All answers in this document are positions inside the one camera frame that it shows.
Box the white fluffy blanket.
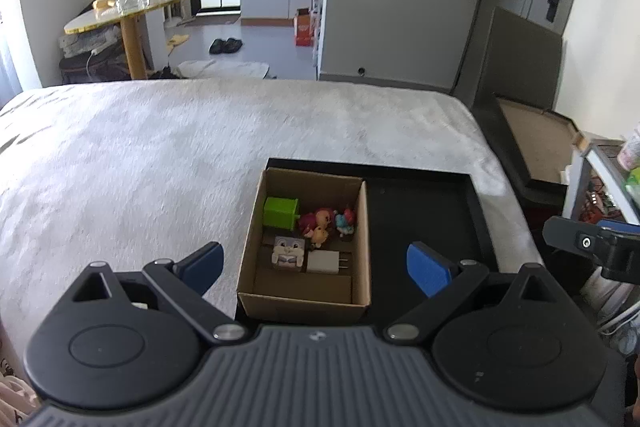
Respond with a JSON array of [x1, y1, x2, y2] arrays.
[[1, 79, 539, 352]]

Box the brown cardboard box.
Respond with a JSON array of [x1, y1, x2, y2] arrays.
[[236, 168, 372, 325]]

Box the pink dinosaur suit figurine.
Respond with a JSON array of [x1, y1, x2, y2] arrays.
[[297, 208, 335, 237]]

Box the large brown cardboard panel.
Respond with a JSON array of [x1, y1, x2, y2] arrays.
[[472, 8, 563, 109]]

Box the grey bunny cube toy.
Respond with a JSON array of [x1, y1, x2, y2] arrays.
[[271, 236, 306, 272]]

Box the black picture frame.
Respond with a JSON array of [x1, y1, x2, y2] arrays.
[[472, 94, 578, 206]]

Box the white floor mat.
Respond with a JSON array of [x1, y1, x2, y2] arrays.
[[175, 60, 269, 79]]

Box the pair of black slippers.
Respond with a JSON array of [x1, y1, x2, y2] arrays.
[[208, 38, 243, 55]]

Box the white USB wall charger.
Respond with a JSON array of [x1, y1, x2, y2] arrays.
[[306, 249, 349, 275]]

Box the blue haired red figurine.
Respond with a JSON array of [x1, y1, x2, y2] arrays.
[[334, 207, 356, 239]]

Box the round yellow-edged table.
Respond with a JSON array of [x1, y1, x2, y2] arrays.
[[64, 0, 182, 80]]

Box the green plastic cube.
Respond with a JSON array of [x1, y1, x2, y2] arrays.
[[262, 196, 299, 231]]

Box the orange cardboard box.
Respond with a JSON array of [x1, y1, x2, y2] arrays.
[[294, 8, 314, 46]]

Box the black shallow tray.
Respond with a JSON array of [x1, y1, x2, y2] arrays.
[[236, 158, 497, 327]]

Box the yellow slippers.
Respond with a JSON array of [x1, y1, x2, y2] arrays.
[[166, 35, 190, 54]]

